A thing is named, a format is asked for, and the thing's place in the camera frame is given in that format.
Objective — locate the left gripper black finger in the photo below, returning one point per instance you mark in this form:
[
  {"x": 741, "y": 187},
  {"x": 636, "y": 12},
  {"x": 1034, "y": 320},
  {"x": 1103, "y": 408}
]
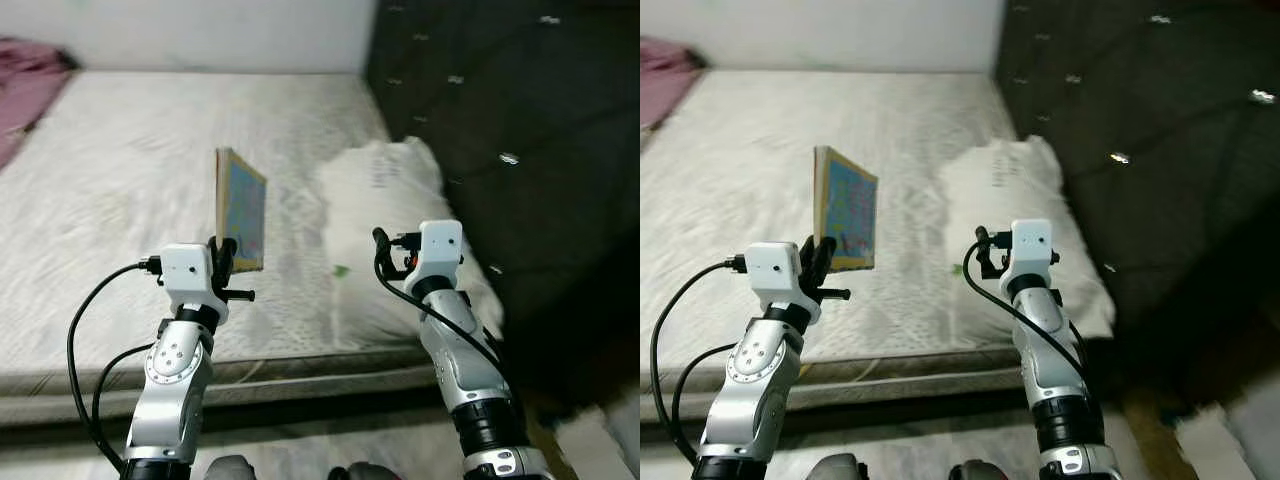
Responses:
[
  {"x": 808, "y": 265},
  {"x": 229, "y": 262},
  {"x": 826, "y": 262},
  {"x": 214, "y": 262}
]

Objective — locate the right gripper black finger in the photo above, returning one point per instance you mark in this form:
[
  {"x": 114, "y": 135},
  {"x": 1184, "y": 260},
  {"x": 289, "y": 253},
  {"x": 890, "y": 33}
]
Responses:
[
  {"x": 381, "y": 241},
  {"x": 982, "y": 240}
]

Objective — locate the white pillow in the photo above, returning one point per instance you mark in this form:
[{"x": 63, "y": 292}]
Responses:
[
  {"x": 1000, "y": 190},
  {"x": 380, "y": 200}
]

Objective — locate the colourful children's board book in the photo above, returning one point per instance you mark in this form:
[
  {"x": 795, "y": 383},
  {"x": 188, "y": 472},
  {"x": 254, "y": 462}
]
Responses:
[
  {"x": 245, "y": 205},
  {"x": 850, "y": 205}
]

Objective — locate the purple cartoon print blanket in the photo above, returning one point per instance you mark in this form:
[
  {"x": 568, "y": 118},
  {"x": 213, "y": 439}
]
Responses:
[
  {"x": 25, "y": 90},
  {"x": 665, "y": 80}
]

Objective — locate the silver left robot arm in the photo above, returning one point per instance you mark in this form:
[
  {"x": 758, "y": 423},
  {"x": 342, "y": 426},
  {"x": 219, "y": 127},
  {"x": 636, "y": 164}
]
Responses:
[
  {"x": 750, "y": 400},
  {"x": 170, "y": 400}
]

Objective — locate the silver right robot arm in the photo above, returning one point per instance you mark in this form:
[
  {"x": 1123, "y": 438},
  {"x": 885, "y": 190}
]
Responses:
[
  {"x": 470, "y": 370},
  {"x": 1060, "y": 370}
]

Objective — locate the grey patterned quilted mattress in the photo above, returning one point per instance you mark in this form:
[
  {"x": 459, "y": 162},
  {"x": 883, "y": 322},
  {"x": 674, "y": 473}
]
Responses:
[
  {"x": 130, "y": 200},
  {"x": 740, "y": 180}
]

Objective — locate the silver robot left leg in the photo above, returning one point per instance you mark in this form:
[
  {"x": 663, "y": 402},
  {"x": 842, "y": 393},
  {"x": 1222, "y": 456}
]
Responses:
[
  {"x": 230, "y": 470},
  {"x": 838, "y": 468}
]

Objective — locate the silver robot leg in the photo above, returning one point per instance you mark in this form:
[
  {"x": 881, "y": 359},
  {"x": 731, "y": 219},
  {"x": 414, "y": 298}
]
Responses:
[
  {"x": 972, "y": 472},
  {"x": 365, "y": 473},
  {"x": 838, "y": 468},
  {"x": 230, "y": 470}
]

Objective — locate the black tufted bed headboard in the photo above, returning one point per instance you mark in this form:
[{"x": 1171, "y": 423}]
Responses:
[
  {"x": 1170, "y": 100},
  {"x": 520, "y": 100}
]

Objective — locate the silver robot right leg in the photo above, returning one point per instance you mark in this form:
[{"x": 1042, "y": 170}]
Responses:
[
  {"x": 365, "y": 473},
  {"x": 972, "y": 472}
]

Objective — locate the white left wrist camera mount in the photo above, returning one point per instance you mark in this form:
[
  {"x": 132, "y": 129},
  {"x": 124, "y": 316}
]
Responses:
[
  {"x": 190, "y": 280},
  {"x": 778, "y": 278}
]

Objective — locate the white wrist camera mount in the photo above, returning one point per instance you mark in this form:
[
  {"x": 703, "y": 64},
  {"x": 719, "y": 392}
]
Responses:
[
  {"x": 778, "y": 278},
  {"x": 440, "y": 250},
  {"x": 190, "y": 280},
  {"x": 1032, "y": 246}
]

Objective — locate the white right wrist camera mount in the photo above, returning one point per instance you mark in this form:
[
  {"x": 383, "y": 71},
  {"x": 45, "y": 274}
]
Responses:
[
  {"x": 440, "y": 250},
  {"x": 1032, "y": 246}
]

